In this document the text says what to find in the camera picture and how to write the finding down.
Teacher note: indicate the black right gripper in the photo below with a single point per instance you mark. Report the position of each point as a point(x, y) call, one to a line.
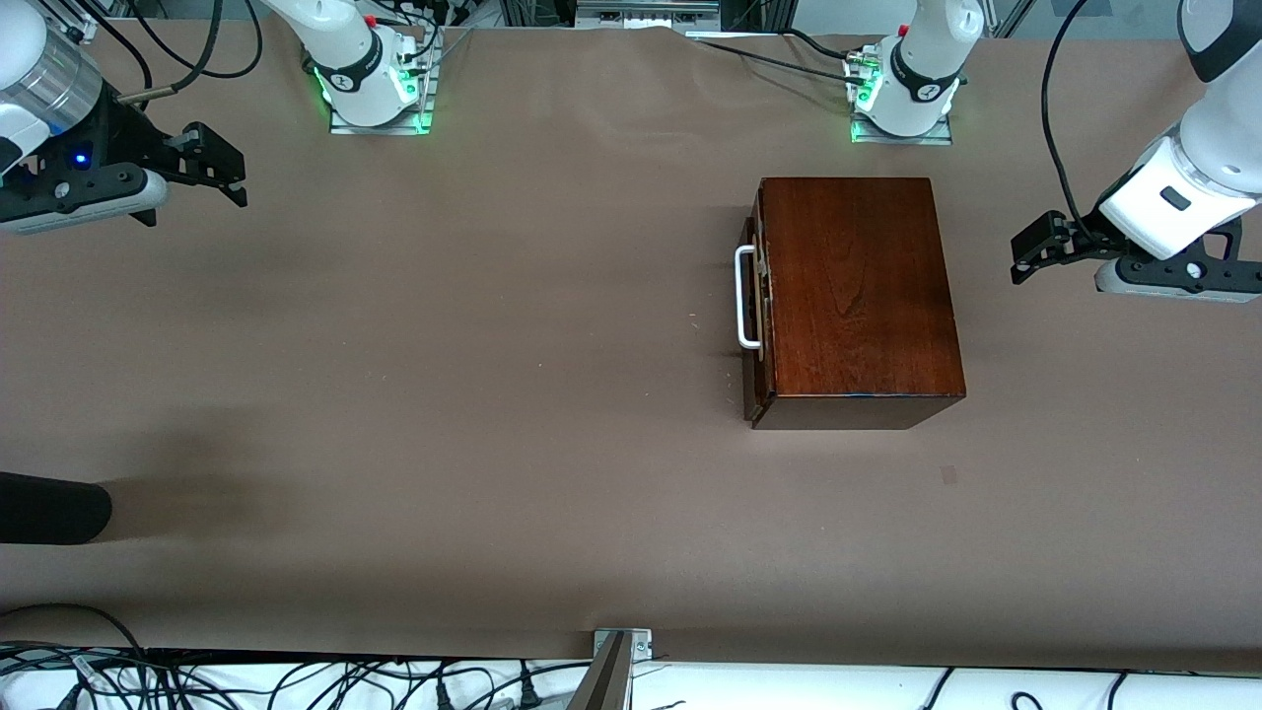
point(120, 136)

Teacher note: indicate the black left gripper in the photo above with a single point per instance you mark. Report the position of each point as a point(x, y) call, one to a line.
point(1078, 244)

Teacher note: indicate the light wood drawer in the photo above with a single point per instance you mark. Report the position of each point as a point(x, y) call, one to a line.
point(759, 380)

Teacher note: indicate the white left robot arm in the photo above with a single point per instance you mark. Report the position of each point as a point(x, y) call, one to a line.
point(1223, 148)

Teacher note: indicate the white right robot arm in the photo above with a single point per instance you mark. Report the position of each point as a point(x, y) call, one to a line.
point(345, 39)

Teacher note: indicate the dark brown wooden cabinet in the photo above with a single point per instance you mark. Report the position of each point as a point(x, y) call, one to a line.
point(858, 296)

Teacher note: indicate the black cylinder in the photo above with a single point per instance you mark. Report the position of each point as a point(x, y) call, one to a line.
point(49, 508)

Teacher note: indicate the grey metal device box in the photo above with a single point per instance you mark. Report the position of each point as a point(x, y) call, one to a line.
point(646, 10)

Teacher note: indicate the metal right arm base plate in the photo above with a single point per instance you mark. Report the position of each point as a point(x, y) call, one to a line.
point(380, 129)

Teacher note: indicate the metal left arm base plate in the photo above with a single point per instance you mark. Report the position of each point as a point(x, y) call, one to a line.
point(902, 140)

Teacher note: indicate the aluminium frame rail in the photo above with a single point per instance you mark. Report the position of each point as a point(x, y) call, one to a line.
point(79, 28)

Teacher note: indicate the aluminium corner bracket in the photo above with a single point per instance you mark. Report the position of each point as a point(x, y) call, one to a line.
point(641, 646)

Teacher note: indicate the grey metal post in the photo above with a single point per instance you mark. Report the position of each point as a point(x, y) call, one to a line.
point(601, 690)

